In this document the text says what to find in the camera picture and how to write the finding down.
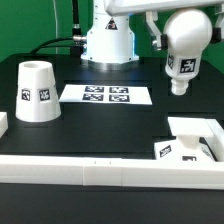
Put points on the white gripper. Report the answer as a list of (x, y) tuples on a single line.
[(160, 40)]

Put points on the white lamp bulb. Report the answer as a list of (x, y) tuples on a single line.
[(189, 32)]

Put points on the white lamp base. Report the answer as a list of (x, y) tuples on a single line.
[(186, 146)]

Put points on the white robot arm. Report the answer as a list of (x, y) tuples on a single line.
[(111, 43)]

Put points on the white lamp shade cone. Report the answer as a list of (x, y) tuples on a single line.
[(37, 99)]

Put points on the white marker sheet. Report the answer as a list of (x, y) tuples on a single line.
[(106, 94)]

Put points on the white left fence block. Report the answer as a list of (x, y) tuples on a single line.
[(3, 123)]

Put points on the white right fence wall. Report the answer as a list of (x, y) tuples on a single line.
[(216, 142)]

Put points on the white fence wall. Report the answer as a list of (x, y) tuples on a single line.
[(216, 142), (110, 172)]

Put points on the white front fence wall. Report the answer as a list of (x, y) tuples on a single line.
[(110, 172)]

